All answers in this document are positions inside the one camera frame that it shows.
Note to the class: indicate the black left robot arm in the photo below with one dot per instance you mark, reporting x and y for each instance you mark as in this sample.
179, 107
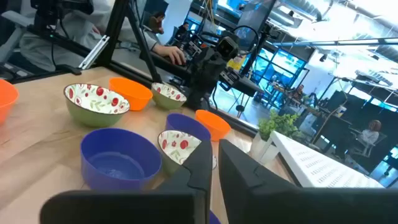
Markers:
228, 48

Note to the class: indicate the orange plastic mini bowl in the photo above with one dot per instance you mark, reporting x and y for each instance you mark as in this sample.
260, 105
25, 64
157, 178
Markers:
6, 99
136, 96
214, 124

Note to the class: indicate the silver aluminium extrusion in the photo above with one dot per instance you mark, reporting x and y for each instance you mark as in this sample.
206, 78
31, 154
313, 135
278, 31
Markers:
93, 53

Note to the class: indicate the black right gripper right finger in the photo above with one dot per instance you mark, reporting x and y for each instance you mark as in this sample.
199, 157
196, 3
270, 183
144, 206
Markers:
264, 202

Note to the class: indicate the blue plastic mini bowl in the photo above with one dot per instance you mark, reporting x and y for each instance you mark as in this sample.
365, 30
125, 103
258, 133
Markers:
118, 161
214, 219
186, 126

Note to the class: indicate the white perforated metal shelf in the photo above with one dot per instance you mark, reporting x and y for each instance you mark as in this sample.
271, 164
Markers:
317, 165

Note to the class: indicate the black aluminium rig frame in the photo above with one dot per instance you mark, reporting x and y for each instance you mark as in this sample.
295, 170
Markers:
112, 34

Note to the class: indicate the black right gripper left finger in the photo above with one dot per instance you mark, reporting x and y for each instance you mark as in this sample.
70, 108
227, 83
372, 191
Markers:
186, 205

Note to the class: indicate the green potted plant white pot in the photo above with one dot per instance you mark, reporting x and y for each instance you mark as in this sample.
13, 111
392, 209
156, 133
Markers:
276, 124

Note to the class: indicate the person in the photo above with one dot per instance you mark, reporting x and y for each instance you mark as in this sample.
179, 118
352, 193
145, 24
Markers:
183, 29
299, 91
71, 34
371, 133
155, 23

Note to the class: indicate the floral bowl green outside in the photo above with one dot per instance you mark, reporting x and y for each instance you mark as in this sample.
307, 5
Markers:
177, 146
168, 99
93, 102

